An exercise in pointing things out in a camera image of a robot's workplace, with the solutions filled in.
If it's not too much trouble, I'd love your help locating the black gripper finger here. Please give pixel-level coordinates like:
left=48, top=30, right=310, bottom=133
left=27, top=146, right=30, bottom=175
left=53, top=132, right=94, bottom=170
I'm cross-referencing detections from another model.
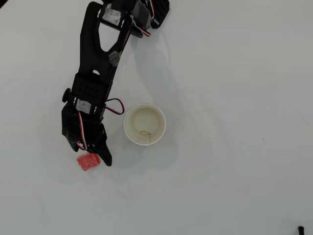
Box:
left=63, top=133, right=80, bottom=153
left=94, top=144, right=112, bottom=167

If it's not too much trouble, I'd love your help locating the red sugared gummy cube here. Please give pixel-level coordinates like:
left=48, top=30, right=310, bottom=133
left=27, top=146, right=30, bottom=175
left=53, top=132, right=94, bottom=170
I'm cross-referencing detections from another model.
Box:
left=76, top=151, right=101, bottom=172

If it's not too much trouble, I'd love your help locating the tan paper cup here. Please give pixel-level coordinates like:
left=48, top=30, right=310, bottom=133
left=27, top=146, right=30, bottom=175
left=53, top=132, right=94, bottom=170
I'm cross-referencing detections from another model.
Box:
left=122, top=103, right=167, bottom=146

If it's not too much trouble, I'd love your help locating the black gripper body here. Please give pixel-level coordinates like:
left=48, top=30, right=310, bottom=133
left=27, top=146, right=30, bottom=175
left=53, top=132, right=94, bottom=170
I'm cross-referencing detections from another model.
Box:
left=70, top=122, right=109, bottom=154

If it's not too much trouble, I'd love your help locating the red white black servo cable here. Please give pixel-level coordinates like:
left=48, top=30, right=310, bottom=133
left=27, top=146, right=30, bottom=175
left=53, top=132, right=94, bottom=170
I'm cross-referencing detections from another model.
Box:
left=121, top=15, right=152, bottom=53
left=105, top=98, right=125, bottom=115
left=76, top=110, right=88, bottom=151
left=147, top=0, right=157, bottom=24

